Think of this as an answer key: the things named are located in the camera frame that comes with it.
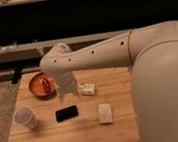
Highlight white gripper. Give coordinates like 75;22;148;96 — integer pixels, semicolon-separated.
54;72;81;103

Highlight black eraser block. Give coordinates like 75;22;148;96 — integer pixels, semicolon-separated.
56;105;78;123

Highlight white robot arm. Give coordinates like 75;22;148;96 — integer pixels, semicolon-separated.
40;20;178;142

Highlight white tube bottle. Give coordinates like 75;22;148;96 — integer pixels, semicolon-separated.
79;83;96;96

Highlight red object in bowl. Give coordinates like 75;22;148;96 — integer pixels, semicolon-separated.
42;78;50;92

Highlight orange bowl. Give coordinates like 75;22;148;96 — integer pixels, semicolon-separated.
28;72;57;99

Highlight white sponge block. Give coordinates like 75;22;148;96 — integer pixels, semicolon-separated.
98;103;113;124

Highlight black table leg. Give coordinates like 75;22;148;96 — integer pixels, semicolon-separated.
11;62;22;84

